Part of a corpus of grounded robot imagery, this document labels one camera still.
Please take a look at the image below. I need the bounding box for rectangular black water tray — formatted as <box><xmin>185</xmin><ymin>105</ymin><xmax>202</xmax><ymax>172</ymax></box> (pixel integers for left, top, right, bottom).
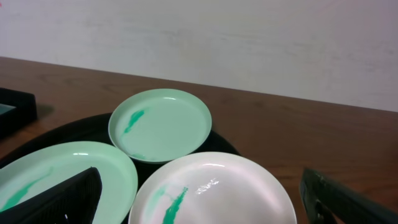
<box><xmin>1</xmin><ymin>88</ymin><xmax>37</xmax><ymax>139</ymax></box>

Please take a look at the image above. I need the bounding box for round black tray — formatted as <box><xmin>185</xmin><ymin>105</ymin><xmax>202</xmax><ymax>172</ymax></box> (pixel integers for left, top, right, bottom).
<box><xmin>0</xmin><ymin>112</ymin><xmax>242</xmax><ymax>224</ymax></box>

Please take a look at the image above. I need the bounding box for mint green plate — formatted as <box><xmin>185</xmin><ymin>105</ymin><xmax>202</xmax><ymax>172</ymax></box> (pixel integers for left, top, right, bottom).
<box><xmin>108</xmin><ymin>88</ymin><xmax>213</xmax><ymax>164</ymax></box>
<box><xmin>1</xmin><ymin>141</ymin><xmax>138</xmax><ymax>224</ymax></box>

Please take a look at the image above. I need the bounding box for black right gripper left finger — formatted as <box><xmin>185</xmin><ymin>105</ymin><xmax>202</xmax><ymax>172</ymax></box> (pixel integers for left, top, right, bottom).
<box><xmin>1</xmin><ymin>167</ymin><xmax>102</xmax><ymax>224</ymax></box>

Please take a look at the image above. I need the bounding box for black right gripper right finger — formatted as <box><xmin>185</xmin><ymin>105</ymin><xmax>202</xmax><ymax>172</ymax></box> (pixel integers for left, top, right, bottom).
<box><xmin>299</xmin><ymin>169</ymin><xmax>397</xmax><ymax>224</ymax></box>

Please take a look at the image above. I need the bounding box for white plate with green stain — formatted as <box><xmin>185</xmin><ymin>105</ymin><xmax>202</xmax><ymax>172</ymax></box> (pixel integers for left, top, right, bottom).
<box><xmin>128</xmin><ymin>152</ymin><xmax>297</xmax><ymax>224</ymax></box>

